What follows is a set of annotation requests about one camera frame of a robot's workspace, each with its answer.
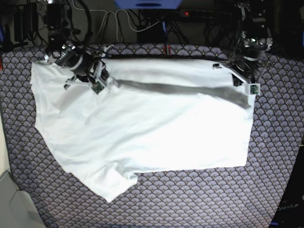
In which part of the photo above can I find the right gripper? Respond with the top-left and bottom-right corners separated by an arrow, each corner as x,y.
63,46 -> 112,94

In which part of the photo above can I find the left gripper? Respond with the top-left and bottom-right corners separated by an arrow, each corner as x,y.
212,53 -> 270,95

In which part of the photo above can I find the white T-shirt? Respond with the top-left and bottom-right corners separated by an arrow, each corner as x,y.
30,58 -> 256,202

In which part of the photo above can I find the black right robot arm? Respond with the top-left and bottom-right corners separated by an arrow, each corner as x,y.
44,0 -> 111,94

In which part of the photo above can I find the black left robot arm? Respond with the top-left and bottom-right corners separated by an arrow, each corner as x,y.
213,0 -> 273,95

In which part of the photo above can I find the red table clamp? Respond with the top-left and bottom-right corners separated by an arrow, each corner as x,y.
163,44 -> 171,57

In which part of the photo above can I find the black power strip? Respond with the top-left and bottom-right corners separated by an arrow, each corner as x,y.
179,9 -> 232,19

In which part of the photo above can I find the black equipment box left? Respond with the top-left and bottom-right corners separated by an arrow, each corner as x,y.
14,2 -> 38,42

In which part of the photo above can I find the black power adapter box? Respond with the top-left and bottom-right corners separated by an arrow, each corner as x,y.
137,23 -> 166,44

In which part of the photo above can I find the blue box overhead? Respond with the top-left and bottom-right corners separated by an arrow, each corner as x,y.
115,0 -> 182,10

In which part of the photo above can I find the patterned purple table cloth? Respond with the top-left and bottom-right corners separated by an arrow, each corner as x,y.
0,47 -> 304,228

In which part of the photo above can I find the black case with logo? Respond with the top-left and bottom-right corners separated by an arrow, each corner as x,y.
270,146 -> 304,228

